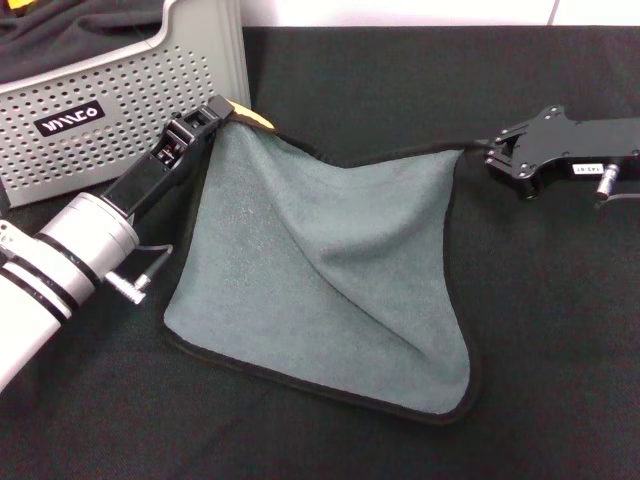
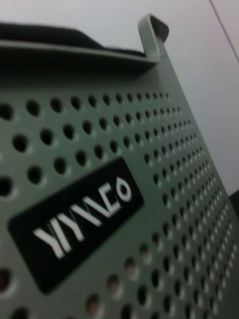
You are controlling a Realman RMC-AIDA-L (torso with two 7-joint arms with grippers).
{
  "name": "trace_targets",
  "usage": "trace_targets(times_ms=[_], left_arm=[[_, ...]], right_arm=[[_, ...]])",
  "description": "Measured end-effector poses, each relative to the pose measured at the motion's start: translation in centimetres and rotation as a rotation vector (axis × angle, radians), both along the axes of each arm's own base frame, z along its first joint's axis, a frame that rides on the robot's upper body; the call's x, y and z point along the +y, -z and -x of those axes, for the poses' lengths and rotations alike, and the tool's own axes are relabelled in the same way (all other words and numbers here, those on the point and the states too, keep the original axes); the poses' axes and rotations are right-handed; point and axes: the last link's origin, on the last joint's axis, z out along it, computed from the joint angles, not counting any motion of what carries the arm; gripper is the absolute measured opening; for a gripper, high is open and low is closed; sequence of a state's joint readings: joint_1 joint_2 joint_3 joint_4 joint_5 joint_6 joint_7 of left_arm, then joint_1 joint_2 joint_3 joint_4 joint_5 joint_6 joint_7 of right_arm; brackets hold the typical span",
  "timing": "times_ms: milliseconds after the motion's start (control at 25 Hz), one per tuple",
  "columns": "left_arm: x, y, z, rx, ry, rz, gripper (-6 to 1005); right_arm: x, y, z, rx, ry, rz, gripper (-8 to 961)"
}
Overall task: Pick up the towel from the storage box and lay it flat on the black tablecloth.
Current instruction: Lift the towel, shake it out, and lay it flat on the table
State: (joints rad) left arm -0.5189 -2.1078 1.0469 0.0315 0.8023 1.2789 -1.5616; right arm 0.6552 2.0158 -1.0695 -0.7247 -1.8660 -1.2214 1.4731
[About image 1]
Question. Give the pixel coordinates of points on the small yellow cloth piece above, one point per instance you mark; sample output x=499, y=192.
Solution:
x=18, y=4

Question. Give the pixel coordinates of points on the grey perforated storage box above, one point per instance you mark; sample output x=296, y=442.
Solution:
x=125, y=100

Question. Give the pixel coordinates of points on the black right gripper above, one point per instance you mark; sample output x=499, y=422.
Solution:
x=560, y=145

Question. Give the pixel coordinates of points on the dark grey crumpled cloth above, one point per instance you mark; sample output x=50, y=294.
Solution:
x=75, y=35

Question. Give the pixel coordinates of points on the black tablecloth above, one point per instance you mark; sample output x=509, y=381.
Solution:
x=550, y=325

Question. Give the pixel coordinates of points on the grey towel with yellow back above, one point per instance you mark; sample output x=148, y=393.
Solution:
x=320, y=260

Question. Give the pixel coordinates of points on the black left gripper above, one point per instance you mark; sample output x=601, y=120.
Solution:
x=145, y=185

